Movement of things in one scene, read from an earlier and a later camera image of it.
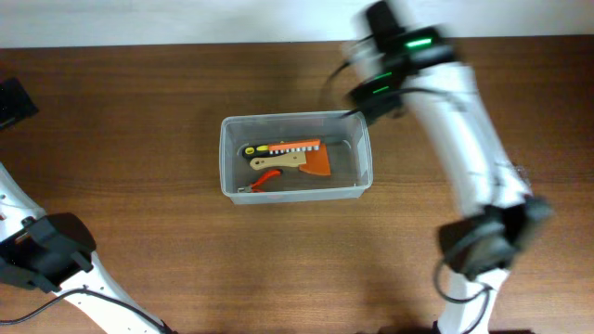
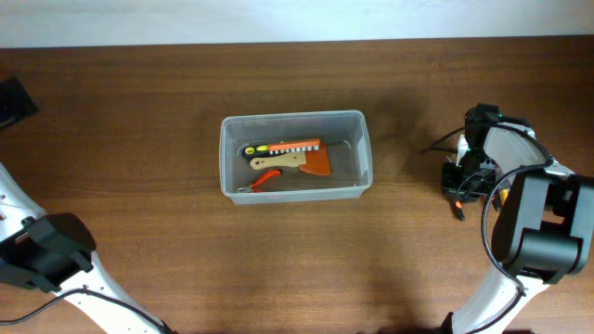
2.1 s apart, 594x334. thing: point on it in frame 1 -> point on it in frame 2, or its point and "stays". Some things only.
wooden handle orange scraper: [310, 162] stays
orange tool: [294, 146] stays
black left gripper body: [9, 108] stays
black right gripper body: [380, 93] -> [472, 178]
